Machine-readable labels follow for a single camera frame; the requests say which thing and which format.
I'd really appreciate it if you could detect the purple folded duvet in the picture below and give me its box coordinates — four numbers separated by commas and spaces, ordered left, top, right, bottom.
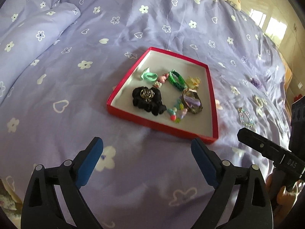
1, 3, 81, 101

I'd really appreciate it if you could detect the white pearl bracelet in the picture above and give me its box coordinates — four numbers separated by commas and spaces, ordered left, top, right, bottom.
253, 94, 267, 109

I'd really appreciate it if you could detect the pink heart hair tie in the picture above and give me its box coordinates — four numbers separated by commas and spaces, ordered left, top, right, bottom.
153, 72, 170, 89

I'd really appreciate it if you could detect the purple oval hair clip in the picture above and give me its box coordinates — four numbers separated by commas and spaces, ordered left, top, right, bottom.
181, 88, 203, 114

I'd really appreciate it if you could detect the pastel bead bracelet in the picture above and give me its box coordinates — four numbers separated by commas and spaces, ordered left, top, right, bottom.
237, 107, 255, 127

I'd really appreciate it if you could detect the yellow translucent hair clip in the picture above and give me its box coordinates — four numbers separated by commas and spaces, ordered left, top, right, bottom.
186, 77, 201, 90

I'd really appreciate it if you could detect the red object on floor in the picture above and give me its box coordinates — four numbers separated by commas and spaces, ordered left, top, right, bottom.
294, 94, 302, 102

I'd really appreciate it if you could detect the black hair scrunchie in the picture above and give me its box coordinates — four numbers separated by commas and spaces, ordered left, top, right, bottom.
132, 86, 167, 116

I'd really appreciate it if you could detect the green braided bracelet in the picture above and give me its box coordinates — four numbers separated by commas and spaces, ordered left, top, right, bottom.
167, 69, 188, 92

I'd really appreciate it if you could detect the mint green hair tie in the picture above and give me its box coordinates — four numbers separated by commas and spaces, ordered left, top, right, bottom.
140, 67, 159, 83

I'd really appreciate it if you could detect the purple floral bed sheet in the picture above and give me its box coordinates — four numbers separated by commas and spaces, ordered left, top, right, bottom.
1, 0, 290, 228

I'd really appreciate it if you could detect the red shallow box tray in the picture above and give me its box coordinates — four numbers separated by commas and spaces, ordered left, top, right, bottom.
106, 46, 219, 145

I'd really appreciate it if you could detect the colourful bead bracelet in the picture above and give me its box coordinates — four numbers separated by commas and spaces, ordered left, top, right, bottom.
166, 98, 189, 124

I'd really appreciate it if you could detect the person's right hand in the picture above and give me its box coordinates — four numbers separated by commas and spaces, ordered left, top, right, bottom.
266, 169, 300, 210

